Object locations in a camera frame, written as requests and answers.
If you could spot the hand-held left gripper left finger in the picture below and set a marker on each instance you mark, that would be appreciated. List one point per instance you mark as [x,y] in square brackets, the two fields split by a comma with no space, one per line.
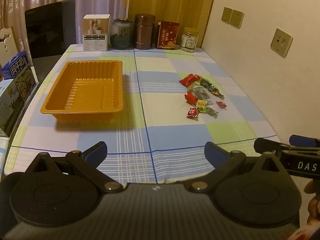
[96,152]

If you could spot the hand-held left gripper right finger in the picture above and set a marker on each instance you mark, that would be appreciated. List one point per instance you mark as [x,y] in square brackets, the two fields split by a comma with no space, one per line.
[213,153]

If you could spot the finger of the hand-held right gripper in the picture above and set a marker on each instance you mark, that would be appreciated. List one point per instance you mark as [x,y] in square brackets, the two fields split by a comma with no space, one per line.
[302,140]
[265,145]

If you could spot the green brown candy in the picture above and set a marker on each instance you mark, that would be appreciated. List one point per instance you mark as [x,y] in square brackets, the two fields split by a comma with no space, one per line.
[211,112]

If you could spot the orange plastic tray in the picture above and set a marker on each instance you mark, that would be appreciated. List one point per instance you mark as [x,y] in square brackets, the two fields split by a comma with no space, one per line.
[87,92]

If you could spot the dark green snack packet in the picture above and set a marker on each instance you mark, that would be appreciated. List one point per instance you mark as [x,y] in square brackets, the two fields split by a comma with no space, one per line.
[210,85]

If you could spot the person's right hand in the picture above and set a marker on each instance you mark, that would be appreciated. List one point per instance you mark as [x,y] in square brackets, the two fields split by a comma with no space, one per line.
[314,205]

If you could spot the checked tablecloth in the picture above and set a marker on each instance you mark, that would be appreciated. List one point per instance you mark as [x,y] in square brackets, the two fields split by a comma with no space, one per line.
[175,130]

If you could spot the small red wrapped candy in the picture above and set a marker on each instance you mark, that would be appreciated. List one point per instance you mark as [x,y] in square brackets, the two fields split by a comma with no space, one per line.
[221,104]

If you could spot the white blue patterned cover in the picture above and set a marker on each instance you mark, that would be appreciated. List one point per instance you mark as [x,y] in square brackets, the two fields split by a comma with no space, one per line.
[3,155]

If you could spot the light blue carton box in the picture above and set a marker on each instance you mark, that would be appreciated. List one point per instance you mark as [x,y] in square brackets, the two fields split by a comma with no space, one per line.
[10,107]

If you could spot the blue milk carton box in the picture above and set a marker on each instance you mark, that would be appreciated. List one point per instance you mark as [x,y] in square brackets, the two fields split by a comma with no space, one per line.
[21,72]

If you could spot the clear plastic nut jar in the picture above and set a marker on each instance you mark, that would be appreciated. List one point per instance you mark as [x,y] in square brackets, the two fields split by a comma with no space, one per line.
[189,41]

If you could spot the white product box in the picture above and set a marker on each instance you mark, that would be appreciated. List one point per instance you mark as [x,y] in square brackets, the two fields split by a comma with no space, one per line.
[96,33]

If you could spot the glass jar with lid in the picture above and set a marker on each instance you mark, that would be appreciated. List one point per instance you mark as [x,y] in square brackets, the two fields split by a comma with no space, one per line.
[120,35]

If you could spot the red gold printed packet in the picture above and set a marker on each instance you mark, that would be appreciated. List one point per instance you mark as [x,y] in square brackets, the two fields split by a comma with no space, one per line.
[168,36]

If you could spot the brown metal canister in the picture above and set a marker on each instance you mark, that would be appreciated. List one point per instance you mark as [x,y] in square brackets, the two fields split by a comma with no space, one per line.
[144,32]

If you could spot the black glossy appliance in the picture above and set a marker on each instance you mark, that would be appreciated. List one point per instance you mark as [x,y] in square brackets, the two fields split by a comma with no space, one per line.
[50,30]

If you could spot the dark brown box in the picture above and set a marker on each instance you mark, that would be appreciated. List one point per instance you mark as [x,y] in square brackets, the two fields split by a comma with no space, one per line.
[158,32]

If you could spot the white chair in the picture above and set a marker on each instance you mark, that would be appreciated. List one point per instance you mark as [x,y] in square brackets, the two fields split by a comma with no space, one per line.
[7,45]

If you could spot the wooden door panel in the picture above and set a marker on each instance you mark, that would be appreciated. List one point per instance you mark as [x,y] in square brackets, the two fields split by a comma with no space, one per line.
[172,0]

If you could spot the large beige wall socket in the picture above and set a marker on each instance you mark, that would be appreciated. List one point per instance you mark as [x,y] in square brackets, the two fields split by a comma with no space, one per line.
[281,43]

